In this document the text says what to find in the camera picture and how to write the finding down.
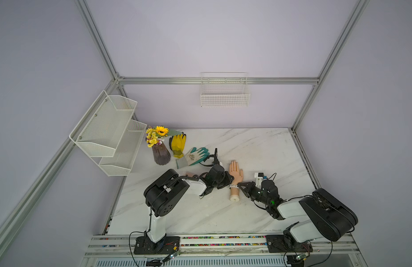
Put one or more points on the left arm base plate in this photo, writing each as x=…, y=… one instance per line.
x=165, y=246

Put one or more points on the white two-tier mesh shelf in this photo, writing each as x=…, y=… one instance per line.
x=109, y=135

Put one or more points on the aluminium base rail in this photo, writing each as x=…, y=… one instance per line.
x=121, y=246

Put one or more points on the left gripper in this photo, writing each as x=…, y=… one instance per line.
x=229, y=180

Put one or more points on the black wrist watch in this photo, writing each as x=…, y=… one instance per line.
x=214, y=158

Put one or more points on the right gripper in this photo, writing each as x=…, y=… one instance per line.
x=249, y=186

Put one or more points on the yellow black work glove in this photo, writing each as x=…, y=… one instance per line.
x=177, y=145

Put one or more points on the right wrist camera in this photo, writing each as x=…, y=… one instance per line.
x=259, y=177

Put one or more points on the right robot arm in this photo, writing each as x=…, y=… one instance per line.
x=327, y=217

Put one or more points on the white wrist watch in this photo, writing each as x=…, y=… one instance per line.
x=234, y=186

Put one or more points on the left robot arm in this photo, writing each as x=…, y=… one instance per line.
x=166, y=191

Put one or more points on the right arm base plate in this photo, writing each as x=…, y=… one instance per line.
x=283, y=243

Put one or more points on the white wire wall basket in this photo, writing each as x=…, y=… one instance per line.
x=224, y=89

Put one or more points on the green white garden glove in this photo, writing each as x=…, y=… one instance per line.
x=195, y=156

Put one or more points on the yellow sunflower bouquet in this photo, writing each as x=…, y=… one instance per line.
x=156, y=135

